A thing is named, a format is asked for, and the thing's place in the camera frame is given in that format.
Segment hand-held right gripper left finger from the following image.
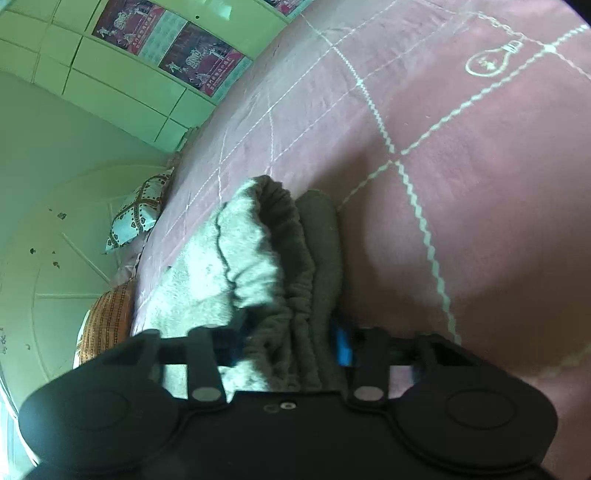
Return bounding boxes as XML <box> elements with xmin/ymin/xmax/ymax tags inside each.
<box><xmin>99</xmin><ymin>314</ymin><xmax>254</xmax><ymax>409</ymax></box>

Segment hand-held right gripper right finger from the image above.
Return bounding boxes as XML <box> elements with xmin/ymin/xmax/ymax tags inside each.
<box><xmin>330</xmin><ymin>320</ymin><xmax>476</xmax><ymax>409</ymax></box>

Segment grey pants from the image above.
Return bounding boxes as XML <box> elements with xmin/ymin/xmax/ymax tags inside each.
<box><xmin>131</xmin><ymin>174</ymin><xmax>358</xmax><ymax>394</ymax></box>

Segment pink pillow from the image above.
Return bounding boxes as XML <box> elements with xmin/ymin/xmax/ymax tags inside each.
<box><xmin>112</xmin><ymin>247</ymin><xmax>149</xmax><ymax>288</ymax></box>

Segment orange striped pillow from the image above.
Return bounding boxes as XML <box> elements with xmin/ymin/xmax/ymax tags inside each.
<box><xmin>74</xmin><ymin>279</ymin><xmax>138</xmax><ymax>370</ymax></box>

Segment white brown patterned pillow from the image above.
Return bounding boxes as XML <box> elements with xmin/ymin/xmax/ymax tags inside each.
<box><xmin>104</xmin><ymin>167</ymin><xmax>175</xmax><ymax>254</ymax></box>

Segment cream bed headboard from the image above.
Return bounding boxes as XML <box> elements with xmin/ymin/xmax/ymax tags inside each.
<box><xmin>0</xmin><ymin>159</ymin><xmax>178</xmax><ymax>467</ymax></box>

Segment pink checked bed sheet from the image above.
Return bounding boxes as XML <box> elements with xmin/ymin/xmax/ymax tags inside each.
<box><xmin>131</xmin><ymin>0</ymin><xmax>591</xmax><ymax>480</ymax></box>

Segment cream wardrobe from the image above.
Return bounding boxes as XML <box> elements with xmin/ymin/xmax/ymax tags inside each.
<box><xmin>0</xmin><ymin>0</ymin><xmax>319</xmax><ymax>155</ymax></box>

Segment wall poster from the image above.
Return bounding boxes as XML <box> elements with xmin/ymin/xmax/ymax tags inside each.
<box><xmin>264</xmin><ymin>0</ymin><xmax>311</xmax><ymax>19</ymax></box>
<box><xmin>158</xmin><ymin>22</ymin><xmax>245</xmax><ymax>99</ymax></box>
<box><xmin>91</xmin><ymin>0</ymin><xmax>168</xmax><ymax>57</ymax></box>

